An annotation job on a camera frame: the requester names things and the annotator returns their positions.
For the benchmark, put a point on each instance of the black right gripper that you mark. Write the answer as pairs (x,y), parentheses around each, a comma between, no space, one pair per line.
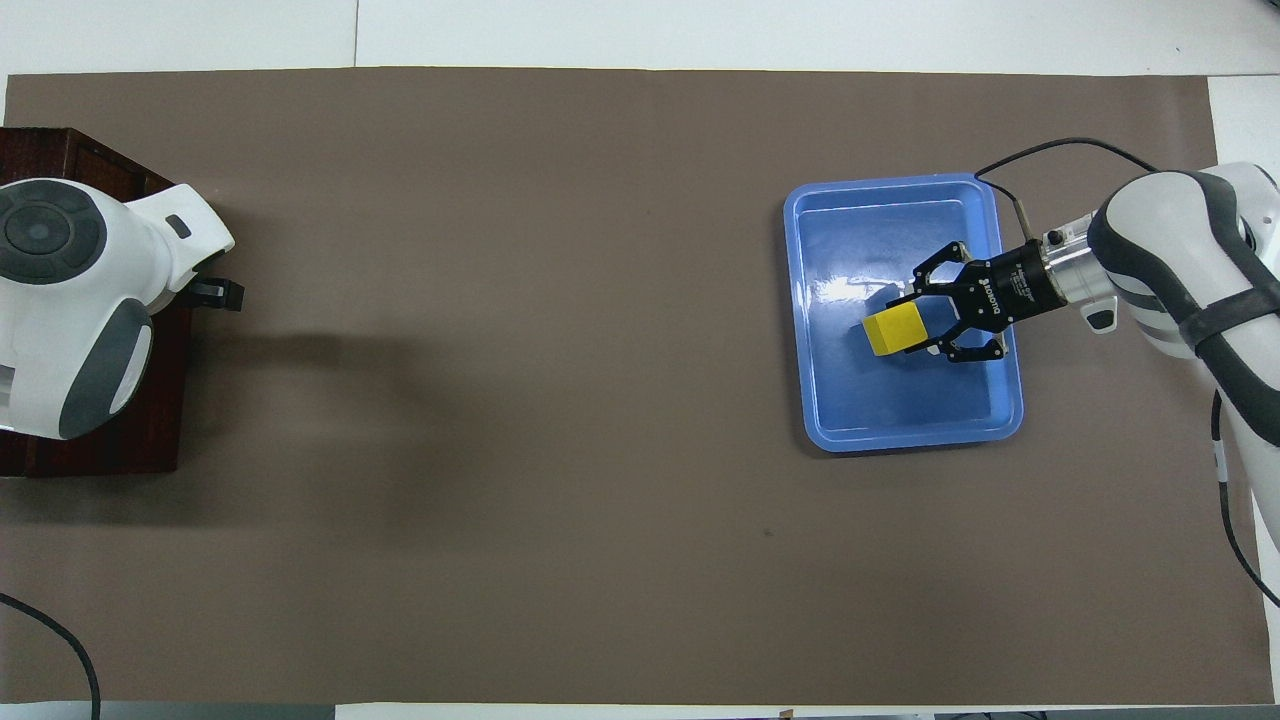
(1010,285)

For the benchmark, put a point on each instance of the yellow cube block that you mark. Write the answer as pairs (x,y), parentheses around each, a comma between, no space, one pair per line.
(895,332)

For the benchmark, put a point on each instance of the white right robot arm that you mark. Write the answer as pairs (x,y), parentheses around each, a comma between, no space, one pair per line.
(1180,240)

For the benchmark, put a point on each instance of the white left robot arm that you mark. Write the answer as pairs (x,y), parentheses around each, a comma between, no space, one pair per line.
(60,320)

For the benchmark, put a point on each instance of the dark wooden drawer cabinet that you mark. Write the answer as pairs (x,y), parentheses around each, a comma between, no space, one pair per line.
(90,155)

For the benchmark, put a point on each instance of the blue plastic tray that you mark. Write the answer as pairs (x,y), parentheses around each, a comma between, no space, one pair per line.
(900,410)

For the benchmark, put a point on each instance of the brown table mat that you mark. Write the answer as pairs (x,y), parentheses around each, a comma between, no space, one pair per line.
(560,400)

